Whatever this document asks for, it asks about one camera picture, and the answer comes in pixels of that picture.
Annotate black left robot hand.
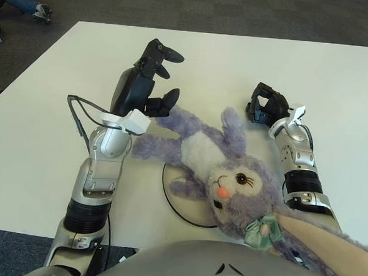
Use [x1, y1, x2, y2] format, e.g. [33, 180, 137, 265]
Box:
[109, 36, 187, 121]

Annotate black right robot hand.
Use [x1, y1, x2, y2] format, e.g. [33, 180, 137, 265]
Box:
[243, 81, 293, 126]

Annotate purple plush bunny doll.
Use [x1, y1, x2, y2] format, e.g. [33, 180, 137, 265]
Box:
[123, 101, 368, 276]

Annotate white plate with black rim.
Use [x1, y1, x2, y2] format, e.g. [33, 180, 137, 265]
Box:
[159, 161, 223, 229]

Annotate grey sneaker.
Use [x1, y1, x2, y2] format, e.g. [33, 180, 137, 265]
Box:
[32, 3, 54, 25]

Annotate grey robot torso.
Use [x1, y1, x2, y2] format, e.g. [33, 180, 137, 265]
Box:
[28, 228, 368, 276]

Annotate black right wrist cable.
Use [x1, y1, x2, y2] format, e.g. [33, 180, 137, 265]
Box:
[301, 124, 316, 150]

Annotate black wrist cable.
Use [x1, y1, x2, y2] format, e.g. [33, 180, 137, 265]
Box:
[301, 124, 316, 150]
[64, 93, 125, 147]

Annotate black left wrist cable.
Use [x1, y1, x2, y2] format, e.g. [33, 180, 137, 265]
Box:
[64, 93, 125, 147]

